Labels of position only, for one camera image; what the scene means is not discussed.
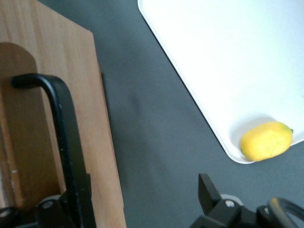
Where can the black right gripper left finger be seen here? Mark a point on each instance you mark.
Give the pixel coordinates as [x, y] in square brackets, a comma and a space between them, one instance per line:
[78, 202]

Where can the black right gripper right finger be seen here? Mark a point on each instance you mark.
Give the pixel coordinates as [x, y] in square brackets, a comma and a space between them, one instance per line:
[213, 202]

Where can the yellow lemon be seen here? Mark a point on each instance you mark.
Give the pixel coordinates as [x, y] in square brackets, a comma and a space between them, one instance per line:
[266, 141]

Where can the beige plastic tray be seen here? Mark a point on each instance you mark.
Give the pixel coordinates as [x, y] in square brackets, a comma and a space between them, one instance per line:
[232, 59]

